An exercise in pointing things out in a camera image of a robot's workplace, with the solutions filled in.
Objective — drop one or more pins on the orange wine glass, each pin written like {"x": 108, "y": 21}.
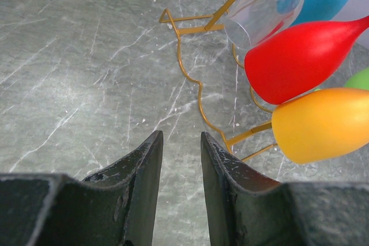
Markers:
{"x": 324, "y": 124}

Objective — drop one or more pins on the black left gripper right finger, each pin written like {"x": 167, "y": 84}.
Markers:
{"x": 245, "y": 207}

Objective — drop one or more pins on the red wine glass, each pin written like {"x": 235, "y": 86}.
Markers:
{"x": 300, "y": 58}

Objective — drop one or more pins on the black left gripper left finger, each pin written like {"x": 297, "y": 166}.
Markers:
{"x": 114, "y": 206}

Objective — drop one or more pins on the green wine glass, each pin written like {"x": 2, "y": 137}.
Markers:
{"x": 357, "y": 81}

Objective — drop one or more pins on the clear wine glass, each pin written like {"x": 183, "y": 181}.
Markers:
{"x": 250, "y": 22}

